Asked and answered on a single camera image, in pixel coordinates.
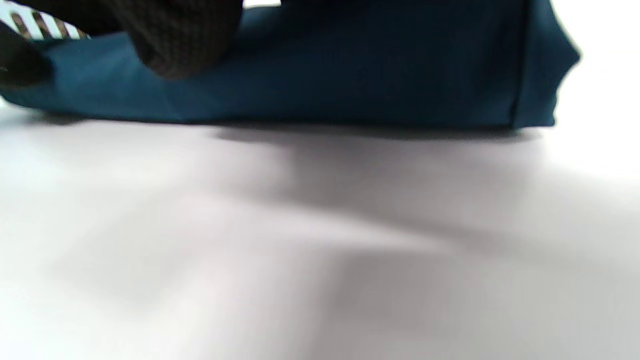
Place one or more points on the person's left hand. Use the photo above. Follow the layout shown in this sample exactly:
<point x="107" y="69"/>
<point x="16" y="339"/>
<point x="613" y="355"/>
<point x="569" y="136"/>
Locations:
<point x="20" y="62"/>

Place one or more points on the person's right hand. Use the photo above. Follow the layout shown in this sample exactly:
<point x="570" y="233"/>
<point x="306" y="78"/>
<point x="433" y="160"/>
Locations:
<point x="180" y="35"/>

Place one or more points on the dark teal shorts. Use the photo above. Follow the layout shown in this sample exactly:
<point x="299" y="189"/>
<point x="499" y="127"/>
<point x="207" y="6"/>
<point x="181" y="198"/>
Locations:
<point x="350" y="70"/>

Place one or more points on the light blue plastic basket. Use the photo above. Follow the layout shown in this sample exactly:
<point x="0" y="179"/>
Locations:
<point x="30" y="25"/>

